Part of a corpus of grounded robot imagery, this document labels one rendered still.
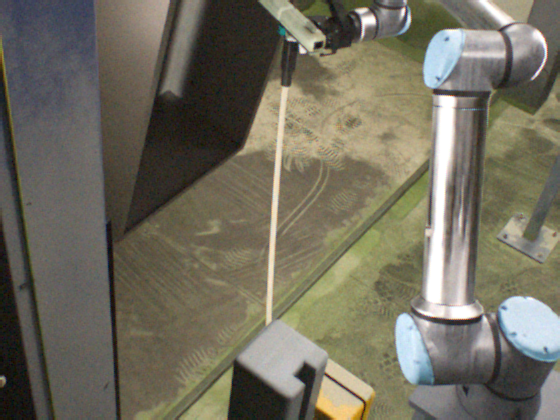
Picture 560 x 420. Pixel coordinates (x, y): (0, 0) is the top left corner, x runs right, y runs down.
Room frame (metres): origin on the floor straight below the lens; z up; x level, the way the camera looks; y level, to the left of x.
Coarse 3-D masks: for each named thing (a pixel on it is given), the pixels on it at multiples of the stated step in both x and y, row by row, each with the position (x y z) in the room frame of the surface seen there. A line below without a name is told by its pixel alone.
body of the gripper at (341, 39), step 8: (320, 16) 1.82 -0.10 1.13; (328, 16) 1.84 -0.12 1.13; (352, 16) 1.84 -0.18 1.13; (320, 24) 1.78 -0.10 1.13; (328, 24) 1.79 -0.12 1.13; (336, 24) 1.80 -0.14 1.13; (352, 24) 1.83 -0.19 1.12; (336, 32) 1.78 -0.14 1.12; (344, 32) 1.82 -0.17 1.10; (352, 32) 1.82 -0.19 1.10; (328, 40) 1.78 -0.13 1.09; (336, 40) 1.78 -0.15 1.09; (344, 40) 1.82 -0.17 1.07; (352, 40) 1.82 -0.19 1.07; (328, 48) 1.77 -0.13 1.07; (336, 48) 1.78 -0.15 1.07; (320, 56) 1.75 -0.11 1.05
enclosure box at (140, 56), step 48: (96, 0) 1.58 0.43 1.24; (144, 0) 1.49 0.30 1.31; (192, 0) 2.19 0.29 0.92; (240, 0) 2.09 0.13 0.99; (288, 0) 2.00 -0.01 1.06; (144, 48) 1.49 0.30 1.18; (192, 48) 2.19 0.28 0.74; (240, 48) 2.08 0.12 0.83; (144, 96) 1.49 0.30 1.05; (192, 96) 2.18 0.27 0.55; (240, 96) 2.07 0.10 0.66; (144, 144) 1.95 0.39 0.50; (192, 144) 2.01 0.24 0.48; (240, 144) 2.06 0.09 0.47; (144, 192) 1.76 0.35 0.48
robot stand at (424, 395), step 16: (544, 384) 1.12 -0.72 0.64; (416, 400) 1.03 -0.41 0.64; (432, 400) 1.04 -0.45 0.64; (448, 400) 1.04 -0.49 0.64; (544, 400) 1.07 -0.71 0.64; (416, 416) 1.05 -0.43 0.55; (432, 416) 1.00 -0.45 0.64; (448, 416) 1.00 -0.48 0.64; (464, 416) 1.00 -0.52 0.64; (544, 416) 1.03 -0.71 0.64
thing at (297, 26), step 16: (256, 0) 1.86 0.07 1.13; (272, 0) 1.80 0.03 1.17; (272, 16) 1.79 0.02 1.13; (288, 16) 1.73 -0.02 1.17; (304, 16) 1.74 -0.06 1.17; (288, 32) 1.72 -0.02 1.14; (304, 32) 1.66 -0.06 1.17; (320, 32) 1.67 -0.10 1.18; (288, 48) 1.72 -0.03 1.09; (304, 48) 1.65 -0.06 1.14; (320, 48) 1.64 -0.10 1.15; (288, 64) 1.72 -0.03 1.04; (288, 80) 1.72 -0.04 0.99
